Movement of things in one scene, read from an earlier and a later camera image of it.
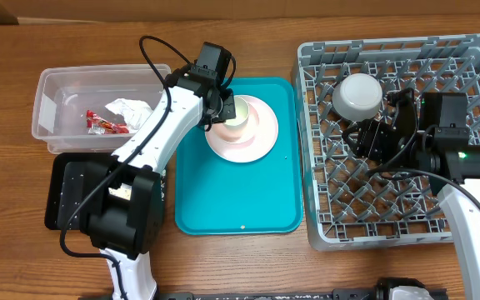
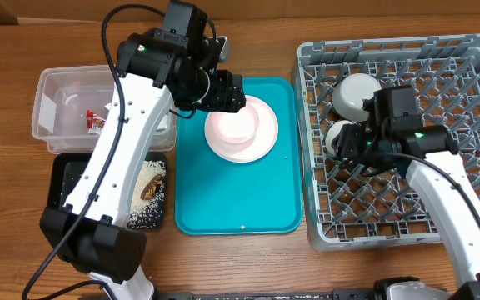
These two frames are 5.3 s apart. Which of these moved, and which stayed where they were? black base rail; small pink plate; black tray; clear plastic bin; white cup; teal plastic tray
Moved: white cup; clear plastic bin; black tray
Stayed: teal plastic tray; small pink plate; black base rail
